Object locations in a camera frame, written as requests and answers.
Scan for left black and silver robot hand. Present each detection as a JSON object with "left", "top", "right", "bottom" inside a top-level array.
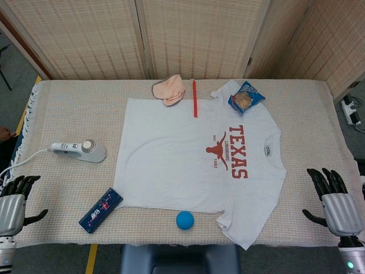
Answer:
[{"left": 0, "top": 175, "right": 49, "bottom": 237}]

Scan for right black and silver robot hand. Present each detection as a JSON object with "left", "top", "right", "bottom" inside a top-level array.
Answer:
[{"left": 302, "top": 167, "right": 362, "bottom": 237}]

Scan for white handheld iron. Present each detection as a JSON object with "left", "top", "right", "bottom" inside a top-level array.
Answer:
[{"left": 50, "top": 139, "right": 109, "bottom": 163}]

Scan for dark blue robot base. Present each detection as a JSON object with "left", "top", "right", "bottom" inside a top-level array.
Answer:
[{"left": 119, "top": 244, "right": 242, "bottom": 274}]

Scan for white Texas print t-shirt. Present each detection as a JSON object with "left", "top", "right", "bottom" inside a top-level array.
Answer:
[{"left": 113, "top": 79, "right": 287, "bottom": 251}]

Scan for person's bare limb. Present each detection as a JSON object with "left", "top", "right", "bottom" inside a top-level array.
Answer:
[{"left": 0, "top": 126, "right": 17, "bottom": 143}]

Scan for dark blue patterned box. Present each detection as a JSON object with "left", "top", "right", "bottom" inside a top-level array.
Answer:
[{"left": 78, "top": 187, "right": 124, "bottom": 234}]

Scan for white power strip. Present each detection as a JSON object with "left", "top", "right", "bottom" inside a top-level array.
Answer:
[{"left": 341, "top": 95, "right": 362, "bottom": 126}]

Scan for beige woven tablecloth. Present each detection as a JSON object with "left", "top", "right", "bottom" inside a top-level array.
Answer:
[{"left": 0, "top": 78, "right": 365, "bottom": 249}]

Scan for blue snack bag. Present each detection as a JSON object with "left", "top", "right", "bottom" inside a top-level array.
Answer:
[{"left": 227, "top": 80, "right": 266, "bottom": 115}]

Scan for blue ball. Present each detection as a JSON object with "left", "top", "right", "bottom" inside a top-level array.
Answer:
[{"left": 175, "top": 210, "right": 195, "bottom": 230}]

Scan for red plastic stick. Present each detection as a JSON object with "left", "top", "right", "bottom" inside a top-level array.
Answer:
[{"left": 191, "top": 79, "right": 200, "bottom": 118}]

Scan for pink crumpled cloth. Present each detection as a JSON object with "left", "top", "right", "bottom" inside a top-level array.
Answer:
[{"left": 151, "top": 74, "right": 186, "bottom": 108}]

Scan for beige folding screen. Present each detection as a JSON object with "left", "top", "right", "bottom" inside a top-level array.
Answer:
[{"left": 0, "top": 0, "right": 365, "bottom": 98}]

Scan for white iron power cord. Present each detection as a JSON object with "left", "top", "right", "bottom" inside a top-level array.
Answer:
[{"left": 0, "top": 148, "right": 54, "bottom": 176}]

